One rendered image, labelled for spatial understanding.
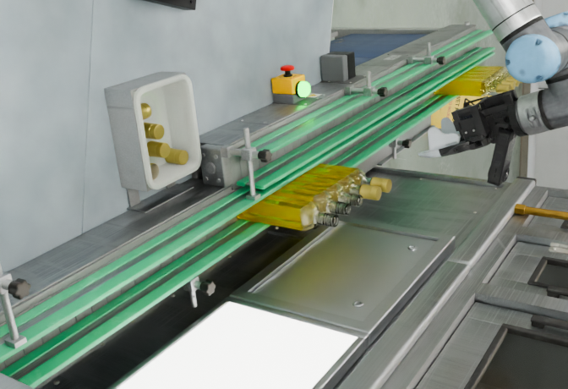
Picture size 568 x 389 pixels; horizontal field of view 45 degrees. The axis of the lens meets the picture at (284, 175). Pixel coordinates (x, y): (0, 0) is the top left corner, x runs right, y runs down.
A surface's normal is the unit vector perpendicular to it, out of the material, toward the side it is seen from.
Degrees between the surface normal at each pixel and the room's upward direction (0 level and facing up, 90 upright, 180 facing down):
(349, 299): 90
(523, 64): 93
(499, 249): 90
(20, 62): 0
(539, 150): 90
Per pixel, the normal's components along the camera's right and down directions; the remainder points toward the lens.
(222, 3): 0.83, 0.12
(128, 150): -0.55, 0.33
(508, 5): -0.26, 0.05
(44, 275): -0.08, -0.94
